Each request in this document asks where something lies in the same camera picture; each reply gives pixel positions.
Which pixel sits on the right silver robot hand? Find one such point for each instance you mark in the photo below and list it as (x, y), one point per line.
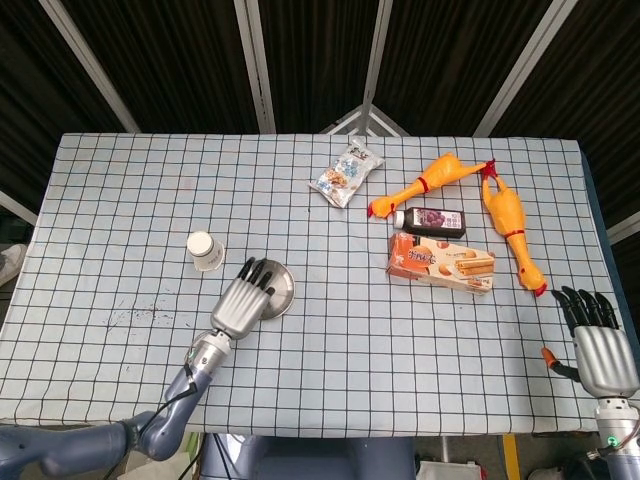
(607, 362)

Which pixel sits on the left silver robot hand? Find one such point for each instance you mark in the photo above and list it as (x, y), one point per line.
(240, 307)

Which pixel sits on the round metal plate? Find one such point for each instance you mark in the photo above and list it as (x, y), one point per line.
(283, 287)

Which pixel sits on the white paper cup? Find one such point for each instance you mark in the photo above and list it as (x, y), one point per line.
(205, 255)

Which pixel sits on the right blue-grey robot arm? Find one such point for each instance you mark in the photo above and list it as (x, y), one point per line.
(620, 440)

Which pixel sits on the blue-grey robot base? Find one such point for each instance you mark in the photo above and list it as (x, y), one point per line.
(310, 460)

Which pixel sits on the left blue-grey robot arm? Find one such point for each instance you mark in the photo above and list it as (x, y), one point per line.
(75, 447)

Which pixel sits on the light blue checked tablecloth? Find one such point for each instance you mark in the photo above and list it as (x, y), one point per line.
(350, 360)

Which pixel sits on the yellow strip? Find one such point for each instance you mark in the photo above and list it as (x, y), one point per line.
(511, 457)

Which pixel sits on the short white metal bar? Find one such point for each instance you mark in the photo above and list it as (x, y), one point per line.
(17, 207)
(625, 226)

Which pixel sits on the white blue snack bag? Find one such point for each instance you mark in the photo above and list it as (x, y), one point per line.
(345, 175)

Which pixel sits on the yellow rubber chicken toy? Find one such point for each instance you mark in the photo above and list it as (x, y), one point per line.
(505, 210)
(435, 177)

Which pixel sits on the white box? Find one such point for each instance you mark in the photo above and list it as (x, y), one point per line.
(447, 471)

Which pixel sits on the orange biscuit roll box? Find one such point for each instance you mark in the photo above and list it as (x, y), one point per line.
(440, 265)

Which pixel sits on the dark grape juice bottle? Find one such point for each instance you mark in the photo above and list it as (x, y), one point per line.
(435, 222)

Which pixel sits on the white shoe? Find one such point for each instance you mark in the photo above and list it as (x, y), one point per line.
(11, 262)

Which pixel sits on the white triangular metal frame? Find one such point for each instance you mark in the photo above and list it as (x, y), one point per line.
(367, 116)

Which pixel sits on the white metal frame post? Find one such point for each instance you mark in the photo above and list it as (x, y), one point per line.
(90, 67)
(256, 67)
(376, 55)
(527, 67)

